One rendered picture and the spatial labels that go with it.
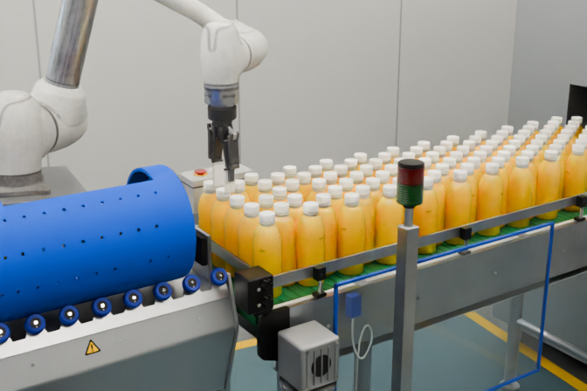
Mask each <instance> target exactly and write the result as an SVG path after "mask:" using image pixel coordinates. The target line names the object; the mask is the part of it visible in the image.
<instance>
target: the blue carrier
mask: <svg viewBox="0 0 587 391"><path fill-rule="evenodd" d="M102 203H103V204H102ZM83 207H84V208H83ZM63 210H64V211H63ZM43 214H45V215H43ZM155 226H157V227H155ZM138 229H139V231H138ZM120 233H121V235H120ZM100 237H103V238H102V239H101V238H100ZM82 240H83V241H84V243H82V242H81V241H82ZM62 244H63V245H64V247H62ZM42 249H45V250H44V251H42ZM196 249H197V235H196V226H195V220H194V216H193V212H192V208H191V205H190V200H189V197H188V195H187V193H186V190H185V188H184V186H183V184H182V182H181V181H180V179H179V178H178V176H177V175H176V173H175V172H174V171H173V170H172V169H171V168H169V167H167V166H165V165H154V166H148V167H143V168H136V169H134V170H133V171H132V172H131V173H130V175H129V177H128V181H127V185H122V186H117V187H112V188H107V189H98V190H93V191H88V192H83V193H78V194H73V195H63V196H59V197H53V198H48V199H44V200H38V201H33V202H24V203H19V204H14V205H9V206H3V205H2V203H1V201H0V322H8V321H12V320H15V319H21V318H25V317H28V316H29V315H30V314H33V313H43V312H49V311H53V310H57V309H60V308H62V307H63V306H65V305H77V304H81V303H85V302H88V301H92V300H95V299H96V298H98V297H109V296H113V295H116V294H120V293H123V292H126V291H128V290H130V289H136V290H137V289H141V288H144V287H148V286H151V285H156V284H157V283H159V282H169V281H172V280H176V279H179V278H184V277H185V276H187V275H188V274H189V273H190V271H191V269H192V266H193V264H194V261H195V257H196ZM21 253H24V255H23V256H22V255H21ZM4 257H7V258H6V259H4ZM95 272H96V273H95ZM36 286H37V287H36ZM1 294H2V295H1Z"/></svg>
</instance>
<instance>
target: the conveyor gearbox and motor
mask: <svg viewBox="0 0 587 391"><path fill-rule="evenodd" d="M339 345H340V339H339V337H338V336H337V335H335V334H334V333H332V332H331V331H329V330H328V329H327V328H326V327H324V326H323V325H321V324H320V323H318V322H317V321H315V320H313V321H309V322H307V323H304V324H301V325H297V326H293V327H290V328H287V329H284V330H281V331H279V332H278V373H279V375H280V387H281V388H282V389H283V390H284V391H334V390H335V388H336V385H337V381H338V379H339Z"/></svg>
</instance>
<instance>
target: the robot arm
mask: <svg viewBox="0 0 587 391"><path fill-rule="evenodd" d="M154 1H156V2H158V3H160V4H162V5H164V6H166V7H168V8H170V9H172V10H174V11H175V12H177V13H179V14H181V15H183V16H185V17H187V18H189V19H190V20H192V21H194V22H195V23H197V24H199V25H200V26H201V27H202V28H204V29H203V32H202V36H201V42H200V66H201V73H202V74H203V78H204V103H205V104H207V105H208V106H207V109H208V119H209V120H212V123H207V131H208V158H209V159H211V162H212V169H213V188H214V189H216V188H220V187H223V186H224V193H225V194H226V195H228V194H232V193H235V168H239V151H238V137H239V132H235V131H234V130H233V126H232V121H233V120H235V119H236V118H237V106H236V104H238V102H239V94H238V87H239V83H238V79H239V75H241V73H242V72H248V71H250V70H251V69H253V68H255V67H257V66H258V65H259V64H260V63H261V62H262V60H263V59H264V58H265V57H266V54H267V51H268V43H267V41H266V38H265V37H264V35H263V34H262V33H261V32H259V31H257V30H255V29H253V28H252V27H250V26H248V25H246V24H243V23H241V22H239V21H238V20H237V19H234V20H228V19H226V18H224V17H222V16H220V15H219V14H218V13H216V12H215V11H214V10H212V9H211V8H209V7H208V6H206V5H205V4H203V3H201V2H199V1H197V0H154ZM98 2H99V0H61V4H60V7H59V15H58V20H57V23H56V28H55V32H54V36H53V40H52V48H51V52H50V57H49V61H48V65H47V69H46V74H45V76H44V77H43V78H42V79H40V80H38V81H37V82H36V83H35V85H34V87H33V89H32V91H31V94H29V93H27V92H24V91H18V90H10V91H3V92H0V197H13V196H47V195H50V194H51V189H50V188H49V187H47V186H46V184H45V181H44V176H43V175H42V158H44V157H45V156H46V154H48V153H51V152H55V151H58V150H60V149H62V148H65V147H68V146H70V145H72V144H73V143H74V142H76V141H78V140H79V139H80V138H81V137H82V136H83V134H84V133H85V132H86V130H87V127H88V124H89V112H88V108H87V106H86V93H85V91H84V89H83V87H82V86H81V84H80V79H81V74H82V71H83V66H84V63H85V59H86V52H87V47H88V44H89V40H90V36H91V32H92V28H93V21H94V17H95V13H96V9H97V5H98ZM212 131H213V132H212ZM222 152H224V160H223V159H222ZM223 161H224V162H225V167H226V168H224V163H223Z"/></svg>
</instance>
